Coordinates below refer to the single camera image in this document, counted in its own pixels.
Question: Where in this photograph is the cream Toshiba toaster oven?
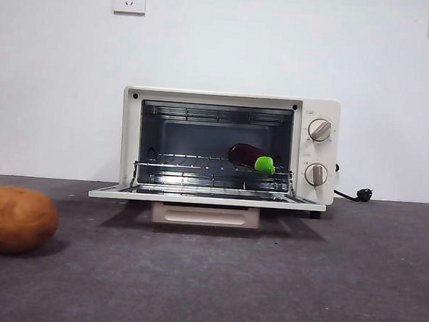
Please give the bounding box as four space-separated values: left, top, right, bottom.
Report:
117 85 342 221

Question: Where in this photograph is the brown potato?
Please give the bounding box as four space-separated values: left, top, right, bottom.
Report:
0 185 62 257

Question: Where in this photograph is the oven door with beige handle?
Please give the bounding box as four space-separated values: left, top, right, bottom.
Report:
86 179 328 236

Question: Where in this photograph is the purple toy eggplant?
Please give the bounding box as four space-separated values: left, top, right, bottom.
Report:
226 142 278 176

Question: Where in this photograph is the beige oven knob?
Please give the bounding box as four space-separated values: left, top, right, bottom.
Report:
307 118 334 143
303 162 330 187

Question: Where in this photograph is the black power cable with plug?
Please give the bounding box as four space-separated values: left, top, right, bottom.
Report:
332 162 376 203

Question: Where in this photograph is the metal wire oven rack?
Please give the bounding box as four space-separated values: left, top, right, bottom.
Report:
131 149 297 194

